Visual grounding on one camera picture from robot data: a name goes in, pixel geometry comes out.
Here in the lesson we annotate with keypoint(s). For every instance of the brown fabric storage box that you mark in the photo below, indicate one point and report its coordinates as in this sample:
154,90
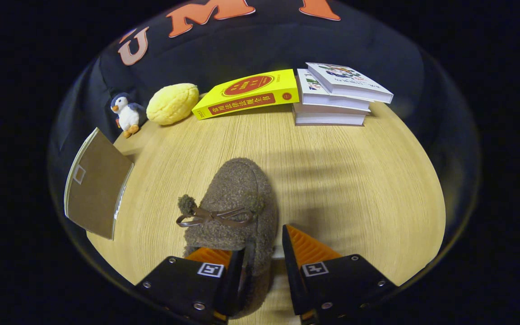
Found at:
95,194

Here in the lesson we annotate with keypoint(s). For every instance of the brown fuzzy shoe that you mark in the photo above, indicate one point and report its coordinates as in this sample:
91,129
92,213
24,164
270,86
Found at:
237,185

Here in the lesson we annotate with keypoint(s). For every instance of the yellow book with red circle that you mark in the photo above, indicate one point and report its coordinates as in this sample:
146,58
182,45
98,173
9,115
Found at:
251,92

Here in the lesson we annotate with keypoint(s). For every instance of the yellow bread-shaped plush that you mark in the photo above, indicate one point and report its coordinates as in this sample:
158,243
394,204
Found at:
173,104

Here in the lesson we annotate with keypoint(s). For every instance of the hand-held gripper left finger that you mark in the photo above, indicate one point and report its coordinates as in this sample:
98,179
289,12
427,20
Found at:
233,284

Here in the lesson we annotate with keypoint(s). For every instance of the white illustrated cover book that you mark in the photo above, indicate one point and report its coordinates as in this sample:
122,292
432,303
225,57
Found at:
350,83
314,92

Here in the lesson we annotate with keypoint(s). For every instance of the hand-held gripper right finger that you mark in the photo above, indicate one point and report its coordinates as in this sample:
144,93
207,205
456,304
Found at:
289,271

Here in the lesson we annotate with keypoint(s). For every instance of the penguin plush toy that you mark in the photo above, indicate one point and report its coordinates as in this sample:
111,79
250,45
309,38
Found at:
128,116

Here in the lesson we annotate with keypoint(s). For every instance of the white book with brown cover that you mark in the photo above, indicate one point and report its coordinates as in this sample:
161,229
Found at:
327,118

